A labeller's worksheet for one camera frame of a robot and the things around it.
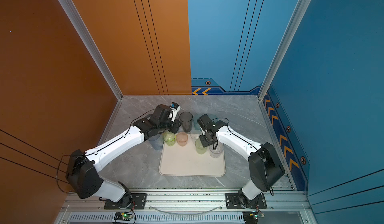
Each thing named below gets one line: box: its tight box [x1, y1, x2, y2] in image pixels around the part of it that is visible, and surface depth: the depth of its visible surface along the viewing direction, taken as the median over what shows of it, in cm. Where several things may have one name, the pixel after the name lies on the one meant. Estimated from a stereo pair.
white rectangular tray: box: [159, 133, 226, 177], surface depth 91 cm
